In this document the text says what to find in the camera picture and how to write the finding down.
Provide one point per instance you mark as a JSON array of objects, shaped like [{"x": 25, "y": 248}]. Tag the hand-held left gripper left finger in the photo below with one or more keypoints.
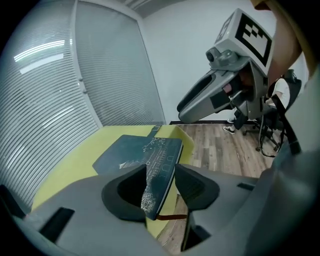
[{"x": 110, "y": 197}]

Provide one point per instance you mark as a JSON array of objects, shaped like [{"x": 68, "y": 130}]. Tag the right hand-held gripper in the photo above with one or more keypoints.
[{"x": 252, "y": 37}]

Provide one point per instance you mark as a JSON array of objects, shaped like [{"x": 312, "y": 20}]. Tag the person's right hand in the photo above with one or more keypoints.
[{"x": 243, "y": 81}]

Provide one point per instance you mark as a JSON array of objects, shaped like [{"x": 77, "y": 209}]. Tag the yellow-green tablecloth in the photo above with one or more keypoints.
[{"x": 72, "y": 172}]

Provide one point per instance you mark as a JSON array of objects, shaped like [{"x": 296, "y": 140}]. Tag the grey book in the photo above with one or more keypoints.
[{"x": 130, "y": 152}]

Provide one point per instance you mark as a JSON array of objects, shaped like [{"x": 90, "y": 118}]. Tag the person's right forearm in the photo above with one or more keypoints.
[{"x": 285, "y": 45}]

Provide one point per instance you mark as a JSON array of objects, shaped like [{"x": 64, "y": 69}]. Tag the black mesh office chair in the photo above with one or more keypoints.
[{"x": 293, "y": 85}]

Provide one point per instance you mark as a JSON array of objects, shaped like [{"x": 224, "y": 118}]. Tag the glass panel with white blinds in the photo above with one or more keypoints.
[
  {"x": 112, "y": 75},
  {"x": 37, "y": 100}
]

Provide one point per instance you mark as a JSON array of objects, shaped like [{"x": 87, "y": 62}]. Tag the person's light shirt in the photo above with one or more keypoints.
[{"x": 308, "y": 112}]

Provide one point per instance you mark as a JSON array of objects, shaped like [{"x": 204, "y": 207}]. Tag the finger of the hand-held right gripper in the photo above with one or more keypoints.
[{"x": 200, "y": 107}]

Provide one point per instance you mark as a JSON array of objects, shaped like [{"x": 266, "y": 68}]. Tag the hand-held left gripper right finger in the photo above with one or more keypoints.
[{"x": 200, "y": 192}]

